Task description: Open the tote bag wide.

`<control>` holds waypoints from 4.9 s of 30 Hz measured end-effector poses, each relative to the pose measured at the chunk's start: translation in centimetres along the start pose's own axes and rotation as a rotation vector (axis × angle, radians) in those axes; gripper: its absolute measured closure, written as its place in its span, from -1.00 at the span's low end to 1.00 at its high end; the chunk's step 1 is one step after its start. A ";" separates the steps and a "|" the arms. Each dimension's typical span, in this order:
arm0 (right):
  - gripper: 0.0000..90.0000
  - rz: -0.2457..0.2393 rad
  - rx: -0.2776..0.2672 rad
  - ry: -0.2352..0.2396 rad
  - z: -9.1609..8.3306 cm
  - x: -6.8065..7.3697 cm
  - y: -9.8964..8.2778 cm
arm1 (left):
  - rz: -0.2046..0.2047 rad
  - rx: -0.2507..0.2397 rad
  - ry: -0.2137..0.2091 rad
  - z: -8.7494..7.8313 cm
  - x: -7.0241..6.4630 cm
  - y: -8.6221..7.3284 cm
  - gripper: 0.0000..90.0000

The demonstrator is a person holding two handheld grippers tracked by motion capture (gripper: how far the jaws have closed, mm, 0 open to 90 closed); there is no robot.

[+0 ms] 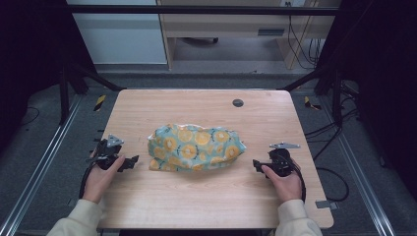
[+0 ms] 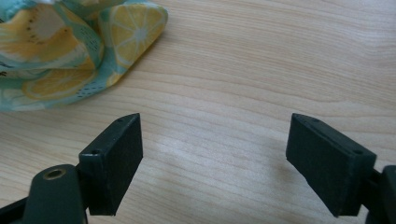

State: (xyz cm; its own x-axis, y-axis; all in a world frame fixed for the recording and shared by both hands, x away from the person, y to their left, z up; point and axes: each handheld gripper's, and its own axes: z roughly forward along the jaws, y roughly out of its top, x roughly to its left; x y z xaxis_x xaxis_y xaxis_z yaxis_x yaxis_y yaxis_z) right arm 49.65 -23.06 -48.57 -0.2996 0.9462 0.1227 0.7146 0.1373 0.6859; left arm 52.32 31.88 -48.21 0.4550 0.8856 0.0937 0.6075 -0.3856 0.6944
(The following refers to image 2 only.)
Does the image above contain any lemon print teal cloth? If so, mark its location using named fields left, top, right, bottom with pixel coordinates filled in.
left=0, top=0, right=169, bottom=113

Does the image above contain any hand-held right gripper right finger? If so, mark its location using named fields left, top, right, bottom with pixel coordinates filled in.
left=285, top=112, right=377, bottom=218

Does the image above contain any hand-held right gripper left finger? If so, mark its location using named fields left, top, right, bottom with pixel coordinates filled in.
left=78, top=112, right=144, bottom=217

